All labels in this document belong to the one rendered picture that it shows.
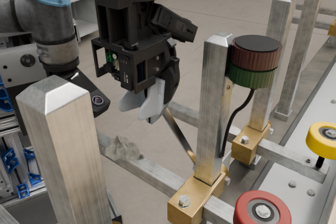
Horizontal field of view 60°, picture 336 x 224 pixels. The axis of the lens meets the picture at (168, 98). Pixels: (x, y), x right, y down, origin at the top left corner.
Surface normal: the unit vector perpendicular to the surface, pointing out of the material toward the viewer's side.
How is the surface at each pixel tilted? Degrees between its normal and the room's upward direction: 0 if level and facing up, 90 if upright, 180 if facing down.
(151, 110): 93
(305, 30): 90
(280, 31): 90
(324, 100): 0
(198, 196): 0
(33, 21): 101
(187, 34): 91
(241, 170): 0
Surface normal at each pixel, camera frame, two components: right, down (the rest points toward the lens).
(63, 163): 0.80, 0.33
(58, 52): 0.37, 0.51
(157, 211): 0.00, -0.84
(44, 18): 0.13, 0.55
